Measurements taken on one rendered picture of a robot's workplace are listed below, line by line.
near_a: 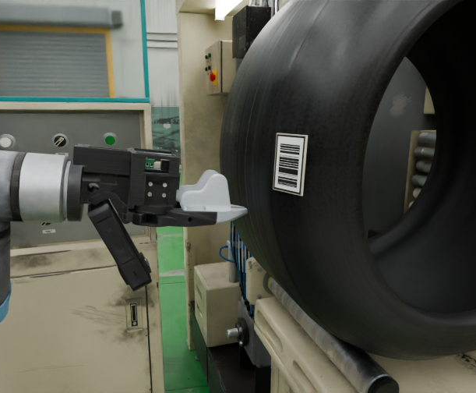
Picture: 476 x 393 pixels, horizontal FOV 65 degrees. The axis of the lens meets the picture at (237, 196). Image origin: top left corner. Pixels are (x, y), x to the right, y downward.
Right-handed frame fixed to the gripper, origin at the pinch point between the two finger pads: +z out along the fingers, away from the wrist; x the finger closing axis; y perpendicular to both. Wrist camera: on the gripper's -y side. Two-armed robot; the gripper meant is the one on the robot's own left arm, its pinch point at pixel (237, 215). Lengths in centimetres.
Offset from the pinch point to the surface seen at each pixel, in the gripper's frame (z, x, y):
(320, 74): 3.4, -10.2, 17.3
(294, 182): 1.8, -11.1, 6.4
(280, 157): 0.8, -9.1, 8.6
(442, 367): 41.7, -0.3, -26.0
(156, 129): 76, 892, -15
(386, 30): 8.8, -11.9, 22.1
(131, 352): -8, 55, -55
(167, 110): 99, 888, 32
